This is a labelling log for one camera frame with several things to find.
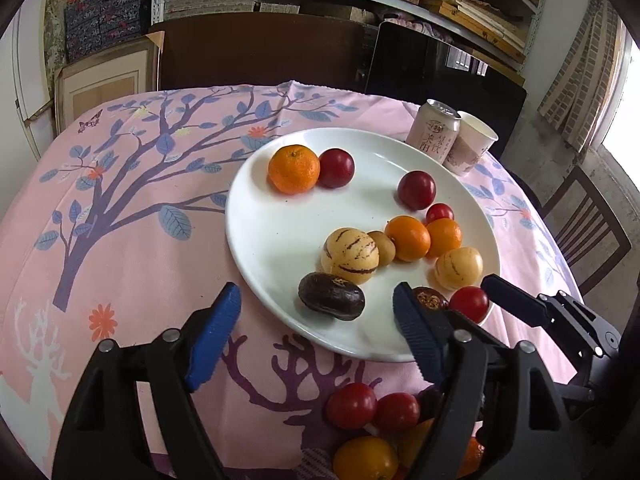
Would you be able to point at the window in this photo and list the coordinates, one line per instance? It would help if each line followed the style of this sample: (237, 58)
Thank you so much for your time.
(627, 110)

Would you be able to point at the dark brown wooden board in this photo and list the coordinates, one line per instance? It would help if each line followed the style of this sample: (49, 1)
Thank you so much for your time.
(250, 55)

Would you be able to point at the framed picture in cardboard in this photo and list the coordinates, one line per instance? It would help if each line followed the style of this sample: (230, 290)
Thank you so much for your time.
(100, 85)

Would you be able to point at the small yellow-brown fruit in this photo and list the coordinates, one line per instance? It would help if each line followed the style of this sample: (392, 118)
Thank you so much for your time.
(384, 247)

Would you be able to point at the stack of blue patterned boxes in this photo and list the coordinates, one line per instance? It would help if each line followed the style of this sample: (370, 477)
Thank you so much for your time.
(105, 25)

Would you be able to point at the stack of wooden frames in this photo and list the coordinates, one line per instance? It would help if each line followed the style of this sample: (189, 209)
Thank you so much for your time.
(480, 15)

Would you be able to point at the brick pattern curtain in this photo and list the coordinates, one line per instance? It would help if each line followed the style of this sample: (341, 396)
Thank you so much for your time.
(580, 75)

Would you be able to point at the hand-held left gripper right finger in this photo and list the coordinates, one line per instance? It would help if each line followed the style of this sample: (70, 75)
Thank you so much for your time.
(417, 335)

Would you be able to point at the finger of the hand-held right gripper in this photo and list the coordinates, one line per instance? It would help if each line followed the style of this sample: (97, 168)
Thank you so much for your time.
(510, 297)

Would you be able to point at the pink deer print tablecloth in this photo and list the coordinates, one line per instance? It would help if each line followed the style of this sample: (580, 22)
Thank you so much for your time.
(150, 260)

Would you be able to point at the large orange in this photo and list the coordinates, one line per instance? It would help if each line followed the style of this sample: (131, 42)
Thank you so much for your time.
(294, 170)

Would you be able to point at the red plum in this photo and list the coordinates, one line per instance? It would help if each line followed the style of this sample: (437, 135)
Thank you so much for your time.
(416, 189)
(336, 167)

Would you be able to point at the red cherry tomato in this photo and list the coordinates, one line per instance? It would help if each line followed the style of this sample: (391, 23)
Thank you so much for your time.
(351, 405)
(397, 411)
(468, 303)
(439, 212)

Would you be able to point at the striped yellow pepino melon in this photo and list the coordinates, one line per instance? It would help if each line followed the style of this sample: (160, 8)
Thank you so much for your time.
(350, 255)
(458, 267)

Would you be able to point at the small orange mandarin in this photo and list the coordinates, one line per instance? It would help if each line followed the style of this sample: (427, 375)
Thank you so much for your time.
(407, 237)
(447, 237)

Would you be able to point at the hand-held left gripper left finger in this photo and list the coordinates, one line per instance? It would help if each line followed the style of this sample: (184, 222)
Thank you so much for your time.
(215, 340)

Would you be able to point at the yellow-orange mandarin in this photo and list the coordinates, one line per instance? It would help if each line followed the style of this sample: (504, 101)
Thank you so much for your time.
(365, 457)

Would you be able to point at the dark wooden chair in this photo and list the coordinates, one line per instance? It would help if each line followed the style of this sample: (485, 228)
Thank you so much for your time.
(600, 207)

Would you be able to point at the white door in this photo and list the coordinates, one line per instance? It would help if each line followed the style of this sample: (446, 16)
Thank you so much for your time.
(30, 85)

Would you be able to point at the pink paper cup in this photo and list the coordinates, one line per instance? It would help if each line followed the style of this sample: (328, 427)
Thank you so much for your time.
(470, 145)

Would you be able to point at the white oval plate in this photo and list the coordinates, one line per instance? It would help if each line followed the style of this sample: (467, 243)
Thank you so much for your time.
(280, 240)

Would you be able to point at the pink drink can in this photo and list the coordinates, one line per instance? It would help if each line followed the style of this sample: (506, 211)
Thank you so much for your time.
(432, 130)

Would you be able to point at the black glossy panel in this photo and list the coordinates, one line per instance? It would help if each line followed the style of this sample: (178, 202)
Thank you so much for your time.
(415, 70)

